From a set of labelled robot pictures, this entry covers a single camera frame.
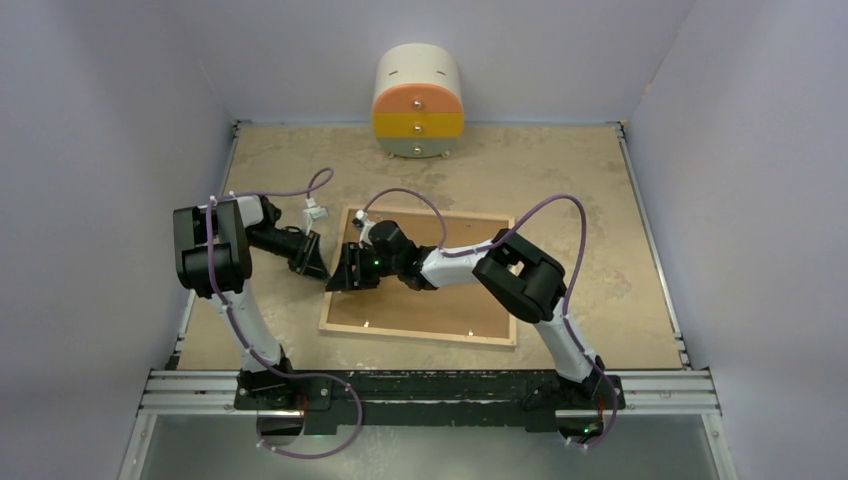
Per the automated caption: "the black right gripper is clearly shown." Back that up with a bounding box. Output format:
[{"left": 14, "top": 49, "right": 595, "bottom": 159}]
[{"left": 327, "top": 243, "right": 402, "bottom": 294}]

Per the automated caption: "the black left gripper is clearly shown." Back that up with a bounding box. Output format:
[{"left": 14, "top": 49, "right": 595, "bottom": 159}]
[{"left": 248, "top": 226, "right": 331, "bottom": 282}]

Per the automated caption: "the brown cardboard backing board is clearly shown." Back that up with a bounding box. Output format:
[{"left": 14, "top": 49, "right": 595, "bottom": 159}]
[{"left": 328, "top": 210, "right": 511, "bottom": 339}]

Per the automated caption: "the wooden picture frame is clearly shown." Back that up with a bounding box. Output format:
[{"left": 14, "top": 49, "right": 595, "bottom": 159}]
[{"left": 318, "top": 205, "right": 518, "bottom": 348}]

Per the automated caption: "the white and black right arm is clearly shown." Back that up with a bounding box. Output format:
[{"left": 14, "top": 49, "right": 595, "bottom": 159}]
[{"left": 326, "top": 220, "right": 605, "bottom": 407}]

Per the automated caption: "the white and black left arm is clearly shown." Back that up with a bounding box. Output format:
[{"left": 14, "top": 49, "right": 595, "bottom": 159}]
[{"left": 172, "top": 195, "right": 329, "bottom": 409}]

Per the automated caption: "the small colourful drawer cabinet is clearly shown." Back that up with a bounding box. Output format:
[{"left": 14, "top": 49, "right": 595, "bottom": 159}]
[{"left": 371, "top": 43, "right": 465, "bottom": 159}]

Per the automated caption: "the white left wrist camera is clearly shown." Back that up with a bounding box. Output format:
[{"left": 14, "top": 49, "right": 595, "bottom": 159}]
[{"left": 302, "top": 197, "right": 328, "bottom": 234}]

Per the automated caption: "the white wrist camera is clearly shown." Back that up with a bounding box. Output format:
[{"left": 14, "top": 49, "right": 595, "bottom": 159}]
[
  {"left": 302, "top": 197, "right": 328, "bottom": 234},
  {"left": 352, "top": 209, "right": 376, "bottom": 245}
]

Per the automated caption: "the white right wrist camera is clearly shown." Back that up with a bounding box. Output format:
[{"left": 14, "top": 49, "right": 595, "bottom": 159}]
[{"left": 352, "top": 209, "right": 376, "bottom": 245}]

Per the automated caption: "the black and aluminium base rail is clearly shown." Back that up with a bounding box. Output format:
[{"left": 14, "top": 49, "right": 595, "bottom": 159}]
[{"left": 140, "top": 370, "right": 720, "bottom": 442}]

